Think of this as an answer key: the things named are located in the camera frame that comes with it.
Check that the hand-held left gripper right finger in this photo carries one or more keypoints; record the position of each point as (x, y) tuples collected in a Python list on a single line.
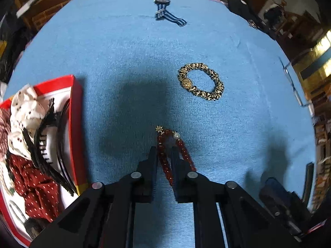
[(178, 170)]

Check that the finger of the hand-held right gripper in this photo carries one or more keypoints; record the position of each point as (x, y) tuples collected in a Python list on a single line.
[(274, 188)]

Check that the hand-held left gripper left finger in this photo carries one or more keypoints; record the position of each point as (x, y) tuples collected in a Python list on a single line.
[(151, 170)]

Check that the red cardboard box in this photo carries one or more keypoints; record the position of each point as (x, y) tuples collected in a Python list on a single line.
[(76, 124)]

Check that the red dotted scrunchie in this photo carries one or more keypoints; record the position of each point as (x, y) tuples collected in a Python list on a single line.
[(36, 193)]

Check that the white dotted scrunchie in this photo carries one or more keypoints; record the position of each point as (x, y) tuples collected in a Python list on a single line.
[(25, 113)]

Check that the black flat rectangular object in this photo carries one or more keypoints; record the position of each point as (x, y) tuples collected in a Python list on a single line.
[(309, 183)]

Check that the leopard print scrunchie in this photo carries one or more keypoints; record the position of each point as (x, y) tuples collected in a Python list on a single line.
[(186, 84)]

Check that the black plastic headband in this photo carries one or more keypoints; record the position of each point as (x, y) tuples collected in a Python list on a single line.
[(60, 139)]

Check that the blue table cloth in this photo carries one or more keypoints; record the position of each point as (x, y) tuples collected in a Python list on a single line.
[(129, 69)]

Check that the black toothed hair claw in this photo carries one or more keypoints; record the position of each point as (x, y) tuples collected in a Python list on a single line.
[(42, 144)]

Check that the dark fuzzy scrunchie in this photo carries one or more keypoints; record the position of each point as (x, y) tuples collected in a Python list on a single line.
[(32, 228)]

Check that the yellow framed panel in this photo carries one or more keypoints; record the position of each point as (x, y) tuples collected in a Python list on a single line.
[(322, 56)]

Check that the blue striped wristwatch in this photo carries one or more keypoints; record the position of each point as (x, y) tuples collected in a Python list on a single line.
[(162, 2)]

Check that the black clutch bag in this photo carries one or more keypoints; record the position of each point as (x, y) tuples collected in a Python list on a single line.
[(240, 7)]

